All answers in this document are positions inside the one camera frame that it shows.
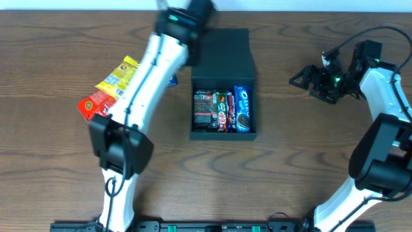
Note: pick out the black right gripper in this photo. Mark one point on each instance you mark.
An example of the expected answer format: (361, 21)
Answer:
(322, 81)

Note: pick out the blue Oreo cookie pack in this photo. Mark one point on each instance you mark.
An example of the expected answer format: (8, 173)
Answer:
(242, 98)

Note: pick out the blue Dairy Milk bar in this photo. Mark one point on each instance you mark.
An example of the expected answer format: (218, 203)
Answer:
(231, 112)

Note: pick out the red KitKat bar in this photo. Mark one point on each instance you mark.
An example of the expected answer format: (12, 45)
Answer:
(221, 112)

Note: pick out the black snack packet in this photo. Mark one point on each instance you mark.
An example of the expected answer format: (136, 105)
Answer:
(205, 111)

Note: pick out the blue Eclipse mint box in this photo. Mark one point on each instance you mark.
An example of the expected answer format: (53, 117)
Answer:
(172, 81)

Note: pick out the yellow snack packet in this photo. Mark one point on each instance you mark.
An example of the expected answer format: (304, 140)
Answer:
(118, 80)

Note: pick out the red snack packet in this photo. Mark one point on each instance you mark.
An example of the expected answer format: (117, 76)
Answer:
(98, 103)

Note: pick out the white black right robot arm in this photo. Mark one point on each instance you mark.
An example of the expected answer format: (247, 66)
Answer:
(380, 165)

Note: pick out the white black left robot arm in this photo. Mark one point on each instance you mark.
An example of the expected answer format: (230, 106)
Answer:
(119, 139)

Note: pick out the black open gift box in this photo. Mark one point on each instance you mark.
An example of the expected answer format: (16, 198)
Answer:
(225, 60)

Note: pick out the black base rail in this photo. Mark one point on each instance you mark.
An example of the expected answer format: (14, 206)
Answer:
(154, 226)

